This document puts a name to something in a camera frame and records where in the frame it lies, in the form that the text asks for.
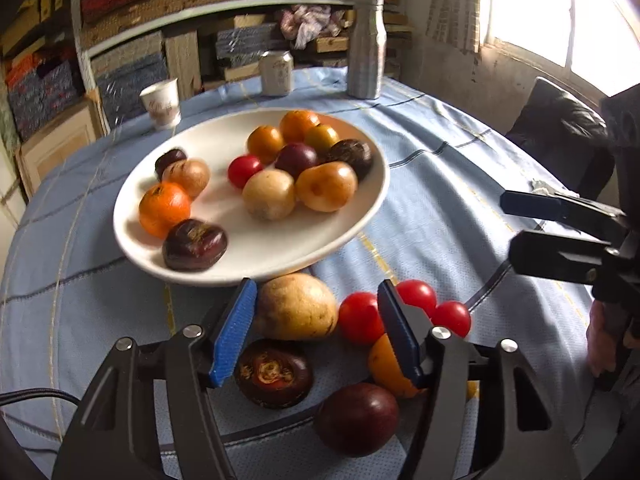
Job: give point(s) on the black leather chair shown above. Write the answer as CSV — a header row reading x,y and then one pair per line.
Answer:
x,y
560,130

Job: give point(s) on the stack of tan wooden boxes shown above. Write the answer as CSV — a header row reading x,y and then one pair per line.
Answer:
x,y
35,15

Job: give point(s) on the beige patterned curtain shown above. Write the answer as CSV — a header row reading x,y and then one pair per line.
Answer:
x,y
452,5

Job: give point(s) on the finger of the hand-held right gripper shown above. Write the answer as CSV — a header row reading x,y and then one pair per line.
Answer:
x,y
530,205
555,257

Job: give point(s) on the bright window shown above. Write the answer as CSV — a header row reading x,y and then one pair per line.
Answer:
x,y
565,10

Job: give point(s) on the orange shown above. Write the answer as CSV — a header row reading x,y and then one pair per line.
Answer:
x,y
298,125
390,367
265,142

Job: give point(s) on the golden brown potato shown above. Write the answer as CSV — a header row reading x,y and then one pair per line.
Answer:
x,y
326,186

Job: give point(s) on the stack of brown woven boxes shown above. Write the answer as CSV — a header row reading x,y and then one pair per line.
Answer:
x,y
135,10

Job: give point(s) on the large dark mangosteen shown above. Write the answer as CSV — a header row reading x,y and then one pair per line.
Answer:
x,y
274,372

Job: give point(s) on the stack of blue patterned boxes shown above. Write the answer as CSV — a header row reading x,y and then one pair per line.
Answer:
x,y
130,80

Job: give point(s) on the person's right hand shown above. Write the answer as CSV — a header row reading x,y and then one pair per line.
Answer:
x,y
596,340

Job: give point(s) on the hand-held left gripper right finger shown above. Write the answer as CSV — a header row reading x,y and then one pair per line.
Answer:
x,y
400,335

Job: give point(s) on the yellow orange citrus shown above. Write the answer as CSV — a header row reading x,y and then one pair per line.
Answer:
x,y
322,137

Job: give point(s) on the white metal shelf rack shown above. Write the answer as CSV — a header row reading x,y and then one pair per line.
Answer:
x,y
80,35

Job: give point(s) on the white oval plate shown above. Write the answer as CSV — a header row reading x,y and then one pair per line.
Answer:
x,y
280,245

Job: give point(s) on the orange mandarin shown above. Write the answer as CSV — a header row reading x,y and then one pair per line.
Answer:
x,y
164,208

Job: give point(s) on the dark purple mangosteen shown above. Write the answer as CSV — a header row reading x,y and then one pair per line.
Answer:
x,y
352,156
195,245

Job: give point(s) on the white paper cup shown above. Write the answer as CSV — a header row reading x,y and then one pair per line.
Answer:
x,y
161,101

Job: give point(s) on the red tomato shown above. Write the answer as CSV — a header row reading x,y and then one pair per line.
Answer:
x,y
244,170
361,317
451,317
417,296

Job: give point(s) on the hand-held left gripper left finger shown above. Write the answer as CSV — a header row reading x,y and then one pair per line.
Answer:
x,y
232,335

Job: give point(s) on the stainless steel bottle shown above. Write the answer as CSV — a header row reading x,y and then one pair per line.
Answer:
x,y
366,47

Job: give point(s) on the small yellow potato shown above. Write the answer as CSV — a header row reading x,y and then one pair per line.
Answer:
x,y
190,177

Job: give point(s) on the pale purple cloth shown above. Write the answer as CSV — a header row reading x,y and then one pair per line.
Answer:
x,y
307,25

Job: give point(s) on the white drink can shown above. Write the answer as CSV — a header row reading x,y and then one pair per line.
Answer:
x,y
276,72

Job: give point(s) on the purple passion fruit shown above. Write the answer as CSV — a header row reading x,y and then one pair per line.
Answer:
x,y
356,425
296,159

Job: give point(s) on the white paper tissue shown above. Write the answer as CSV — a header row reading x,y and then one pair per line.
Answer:
x,y
542,186

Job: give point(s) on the small dark plum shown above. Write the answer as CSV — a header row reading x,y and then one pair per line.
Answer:
x,y
169,157

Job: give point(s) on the pale large potato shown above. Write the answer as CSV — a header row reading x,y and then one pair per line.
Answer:
x,y
296,306

